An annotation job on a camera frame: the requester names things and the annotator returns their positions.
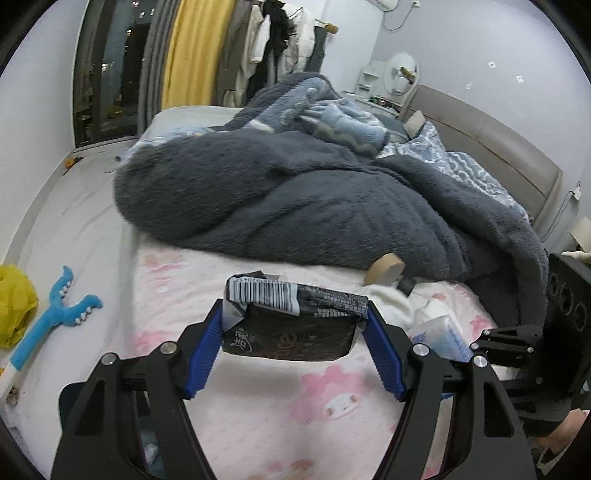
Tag black snack wrapper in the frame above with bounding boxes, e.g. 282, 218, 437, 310
222, 271, 369, 362

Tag dark teal trash bin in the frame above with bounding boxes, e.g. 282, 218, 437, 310
51, 379, 166, 479

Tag person's hand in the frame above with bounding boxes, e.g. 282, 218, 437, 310
534, 409, 590, 480

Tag blue tissue packet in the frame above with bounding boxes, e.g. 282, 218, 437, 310
408, 298, 472, 362

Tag cardboard tape roll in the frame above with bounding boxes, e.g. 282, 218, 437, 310
363, 253, 406, 286

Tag blue plush claw toy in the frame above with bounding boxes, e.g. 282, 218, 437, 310
1, 266, 103, 393

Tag dark grey fleece blanket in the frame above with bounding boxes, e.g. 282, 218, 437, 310
114, 129, 549, 326

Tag yellow plastic bag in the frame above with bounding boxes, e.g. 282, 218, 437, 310
0, 264, 38, 349

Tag grey upholstered headboard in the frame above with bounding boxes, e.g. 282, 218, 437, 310
400, 85, 563, 233

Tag blue white wave duvet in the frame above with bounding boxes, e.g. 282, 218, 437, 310
379, 120, 532, 223

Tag orange tool on floor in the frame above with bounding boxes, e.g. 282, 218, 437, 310
63, 156, 83, 175

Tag grey curtain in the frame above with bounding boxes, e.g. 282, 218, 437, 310
137, 0, 180, 136

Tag blue patterned fleece blanket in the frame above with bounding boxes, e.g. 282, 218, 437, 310
133, 75, 392, 158

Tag yellow curtain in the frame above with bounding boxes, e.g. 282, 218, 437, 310
161, 0, 235, 109

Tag hanging clothes on rack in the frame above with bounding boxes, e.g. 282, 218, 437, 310
211, 1, 339, 107

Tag dark glass balcony door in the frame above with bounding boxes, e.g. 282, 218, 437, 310
73, 0, 156, 146

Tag white wall air conditioner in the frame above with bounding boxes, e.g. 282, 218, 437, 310
369, 0, 399, 12

